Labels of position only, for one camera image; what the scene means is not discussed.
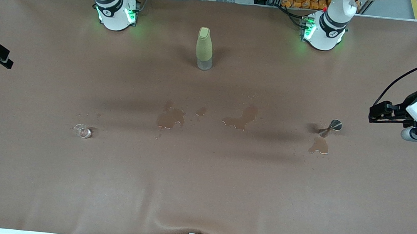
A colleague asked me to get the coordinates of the steel double jigger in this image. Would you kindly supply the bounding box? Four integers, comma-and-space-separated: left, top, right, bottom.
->
318, 118, 343, 140

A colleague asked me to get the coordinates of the clear glass measuring beaker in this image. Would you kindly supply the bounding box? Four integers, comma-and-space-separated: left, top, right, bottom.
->
72, 123, 93, 140

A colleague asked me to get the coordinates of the yellow-green water bottle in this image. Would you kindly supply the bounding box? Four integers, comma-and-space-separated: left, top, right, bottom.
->
194, 26, 217, 72

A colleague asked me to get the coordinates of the brown table mat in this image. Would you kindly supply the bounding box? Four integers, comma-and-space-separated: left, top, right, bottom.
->
0, 0, 417, 234

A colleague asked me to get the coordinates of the black left camera cable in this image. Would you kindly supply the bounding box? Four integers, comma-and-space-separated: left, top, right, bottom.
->
372, 51, 417, 112

